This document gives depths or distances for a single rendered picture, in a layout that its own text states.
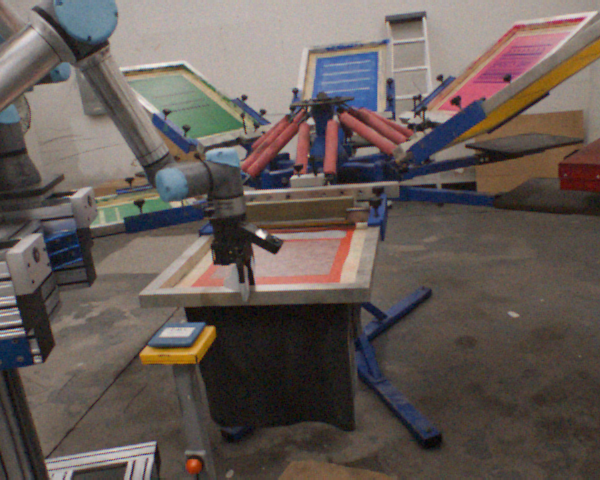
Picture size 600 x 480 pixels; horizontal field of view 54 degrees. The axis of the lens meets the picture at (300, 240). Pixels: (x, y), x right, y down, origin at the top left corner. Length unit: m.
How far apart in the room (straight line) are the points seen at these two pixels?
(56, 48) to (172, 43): 5.26
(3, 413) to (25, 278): 0.56
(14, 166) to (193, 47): 4.73
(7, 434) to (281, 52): 4.94
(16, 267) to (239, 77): 5.12
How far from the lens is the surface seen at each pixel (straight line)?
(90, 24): 1.21
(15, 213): 1.80
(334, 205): 1.93
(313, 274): 1.58
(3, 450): 1.82
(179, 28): 6.43
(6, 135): 1.78
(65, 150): 7.19
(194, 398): 1.39
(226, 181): 1.34
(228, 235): 1.40
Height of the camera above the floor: 1.52
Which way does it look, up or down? 18 degrees down
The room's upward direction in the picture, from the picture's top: 7 degrees counter-clockwise
